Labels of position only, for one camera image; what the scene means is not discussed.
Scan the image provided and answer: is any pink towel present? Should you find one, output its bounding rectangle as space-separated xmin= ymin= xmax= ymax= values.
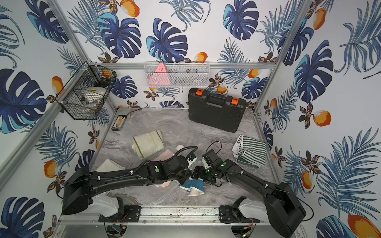
xmin=154 ymin=149 xmax=174 ymax=188

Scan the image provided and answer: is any clear plastic vacuum bag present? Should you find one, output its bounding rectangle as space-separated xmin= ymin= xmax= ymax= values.
xmin=93 ymin=131 xmax=230 ymax=205

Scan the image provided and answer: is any black white striped towel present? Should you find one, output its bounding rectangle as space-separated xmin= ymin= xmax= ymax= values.
xmin=232 ymin=135 xmax=267 ymax=168

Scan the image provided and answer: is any cream striped towel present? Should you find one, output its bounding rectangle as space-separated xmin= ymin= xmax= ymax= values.
xmin=132 ymin=130 xmax=164 ymax=159

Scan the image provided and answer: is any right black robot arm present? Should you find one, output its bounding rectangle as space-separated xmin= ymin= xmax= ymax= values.
xmin=192 ymin=150 xmax=306 ymax=238

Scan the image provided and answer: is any black wire basket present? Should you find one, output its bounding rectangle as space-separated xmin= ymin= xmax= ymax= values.
xmin=55 ymin=61 xmax=117 ymax=121

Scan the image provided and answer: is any small black battery box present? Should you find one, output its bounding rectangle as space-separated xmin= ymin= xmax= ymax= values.
xmin=111 ymin=115 xmax=128 ymax=131

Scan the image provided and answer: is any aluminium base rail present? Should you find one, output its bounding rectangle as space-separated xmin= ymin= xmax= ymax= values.
xmin=59 ymin=204 xmax=302 ymax=226

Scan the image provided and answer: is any white round bag valve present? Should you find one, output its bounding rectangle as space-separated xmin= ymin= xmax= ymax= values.
xmin=176 ymin=145 xmax=184 ymax=151

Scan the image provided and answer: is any clear mesh wall tray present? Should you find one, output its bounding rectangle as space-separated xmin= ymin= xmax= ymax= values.
xmin=144 ymin=61 xmax=210 ymax=88

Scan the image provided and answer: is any blue white patterned towel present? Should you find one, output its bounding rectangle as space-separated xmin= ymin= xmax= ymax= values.
xmin=178 ymin=178 xmax=205 ymax=196

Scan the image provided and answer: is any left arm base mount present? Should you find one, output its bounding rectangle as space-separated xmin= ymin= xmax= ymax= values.
xmin=98 ymin=197 xmax=141 ymax=223

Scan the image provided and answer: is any pink triangular object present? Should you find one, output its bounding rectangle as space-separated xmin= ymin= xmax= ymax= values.
xmin=147 ymin=63 xmax=171 ymax=87

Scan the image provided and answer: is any black plastic tool case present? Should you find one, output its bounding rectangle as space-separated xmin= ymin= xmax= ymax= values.
xmin=188 ymin=88 xmax=247 ymax=132

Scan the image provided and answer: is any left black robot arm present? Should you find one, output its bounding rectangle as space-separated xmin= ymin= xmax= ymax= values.
xmin=62 ymin=155 xmax=191 ymax=215

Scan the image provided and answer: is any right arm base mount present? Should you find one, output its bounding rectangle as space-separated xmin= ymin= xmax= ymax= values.
xmin=218 ymin=196 xmax=260 ymax=224

